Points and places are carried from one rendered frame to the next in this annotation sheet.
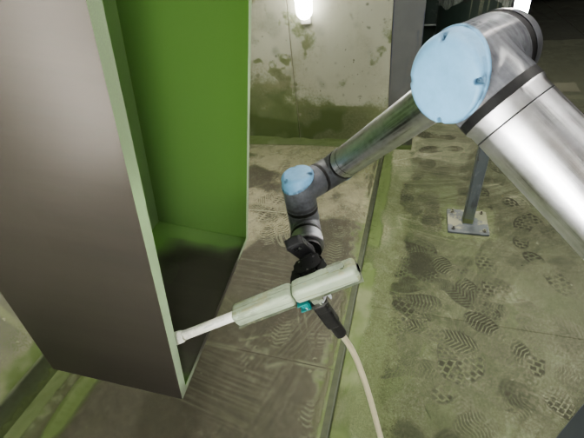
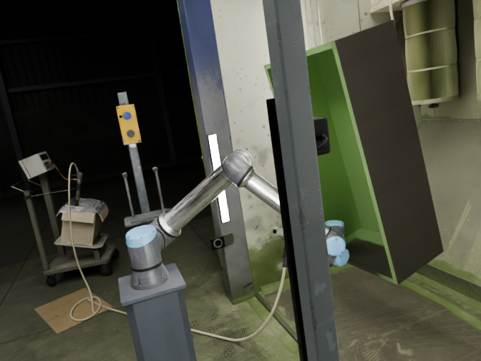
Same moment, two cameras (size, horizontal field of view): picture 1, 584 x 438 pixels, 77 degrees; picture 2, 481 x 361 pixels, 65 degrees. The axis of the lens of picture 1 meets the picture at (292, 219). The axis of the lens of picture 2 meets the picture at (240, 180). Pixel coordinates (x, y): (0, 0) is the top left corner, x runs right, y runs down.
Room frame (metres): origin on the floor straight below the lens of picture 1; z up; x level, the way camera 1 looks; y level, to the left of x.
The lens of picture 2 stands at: (1.92, -1.46, 1.43)
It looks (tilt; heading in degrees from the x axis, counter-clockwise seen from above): 11 degrees down; 140
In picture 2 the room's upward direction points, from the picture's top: 9 degrees counter-clockwise
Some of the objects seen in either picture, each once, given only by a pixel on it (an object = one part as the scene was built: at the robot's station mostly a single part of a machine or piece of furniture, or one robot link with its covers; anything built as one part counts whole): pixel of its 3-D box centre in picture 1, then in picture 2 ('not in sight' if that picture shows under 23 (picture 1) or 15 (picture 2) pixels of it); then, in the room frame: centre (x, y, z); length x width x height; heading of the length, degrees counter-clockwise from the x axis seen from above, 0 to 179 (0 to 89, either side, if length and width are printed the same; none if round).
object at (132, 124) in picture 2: not in sight; (128, 124); (-0.53, -0.32, 1.42); 0.12 x 0.06 x 0.26; 69
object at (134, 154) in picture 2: not in sight; (144, 208); (-0.58, -0.29, 0.82); 0.06 x 0.06 x 1.64; 69
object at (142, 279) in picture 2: not in sight; (148, 271); (0.20, -0.71, 0.69); 0.19 x 0.19 x 0.10
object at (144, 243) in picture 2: not in sight; (144, 245); (0.20, -0.70, 0.83); 0.17 x 0.15 x 0.18; 126
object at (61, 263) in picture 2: not in sight; (66, 213); (-2.06, -0.44, 0.64); 0.73 x 0.50 x 1.27; 58
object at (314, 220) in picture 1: (304, 224); (334, 254); (0.84, -0.04, 0.66); 0.12 x 0.09 x 0.10; 179
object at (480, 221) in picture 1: (467, 222); not in sight; (1.47, -0.93, 0.01); 0.20 x 0.20 x 0.01; 69
